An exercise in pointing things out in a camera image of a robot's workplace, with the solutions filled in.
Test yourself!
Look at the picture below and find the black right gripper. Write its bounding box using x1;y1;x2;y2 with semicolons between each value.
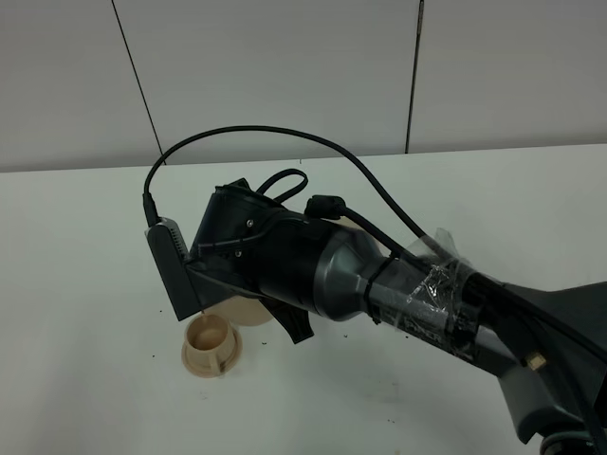
185;177;322;344

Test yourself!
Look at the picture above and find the beige teapot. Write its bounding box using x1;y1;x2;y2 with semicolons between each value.
203;296;273;327

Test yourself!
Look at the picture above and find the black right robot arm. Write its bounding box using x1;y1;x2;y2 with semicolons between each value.
186;180;606;454

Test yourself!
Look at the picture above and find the beige teapot saucer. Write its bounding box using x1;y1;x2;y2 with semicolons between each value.
336;217;390;257

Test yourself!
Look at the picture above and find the beige teacup near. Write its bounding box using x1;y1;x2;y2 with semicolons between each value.
181;314;243;378

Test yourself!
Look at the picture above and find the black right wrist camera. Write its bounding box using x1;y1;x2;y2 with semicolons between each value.
145;217;202;321

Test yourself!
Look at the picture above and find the black camera cable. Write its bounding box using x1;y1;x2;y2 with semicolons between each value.
142;124;437;247

